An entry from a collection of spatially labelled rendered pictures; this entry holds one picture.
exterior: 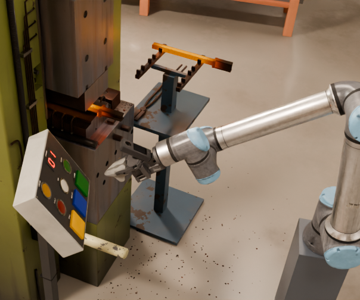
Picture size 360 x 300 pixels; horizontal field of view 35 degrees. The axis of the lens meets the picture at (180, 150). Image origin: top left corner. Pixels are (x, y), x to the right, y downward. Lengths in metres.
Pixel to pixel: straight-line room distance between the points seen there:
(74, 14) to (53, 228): 0.73
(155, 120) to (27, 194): 1.17
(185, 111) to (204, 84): 1.62
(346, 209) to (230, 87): 2.53
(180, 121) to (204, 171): 0.88
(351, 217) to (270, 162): 1.74
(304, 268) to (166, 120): 0.97
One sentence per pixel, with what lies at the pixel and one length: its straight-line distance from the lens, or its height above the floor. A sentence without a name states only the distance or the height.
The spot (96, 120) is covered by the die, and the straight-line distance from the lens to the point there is 2.43.
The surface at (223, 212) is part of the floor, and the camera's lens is 3.42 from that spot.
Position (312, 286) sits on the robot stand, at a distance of 2.65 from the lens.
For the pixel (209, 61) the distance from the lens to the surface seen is 2.80.
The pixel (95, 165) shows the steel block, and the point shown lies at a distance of 2.41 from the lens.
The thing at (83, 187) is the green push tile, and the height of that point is 1.01.
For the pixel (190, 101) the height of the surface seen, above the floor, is 0.75.
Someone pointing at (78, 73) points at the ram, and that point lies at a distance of 2.17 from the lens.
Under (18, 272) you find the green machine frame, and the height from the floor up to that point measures 0.32.
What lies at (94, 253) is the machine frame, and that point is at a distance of 2.82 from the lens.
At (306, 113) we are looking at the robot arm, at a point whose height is 1.31.
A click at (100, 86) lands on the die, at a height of 1.11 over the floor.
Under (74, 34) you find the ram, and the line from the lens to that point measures 2.08.
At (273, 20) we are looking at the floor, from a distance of 5.64.
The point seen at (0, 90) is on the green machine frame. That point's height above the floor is 1.31.
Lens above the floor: 2.42
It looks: 39 degrees down
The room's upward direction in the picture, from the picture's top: 6 degrees clockwise
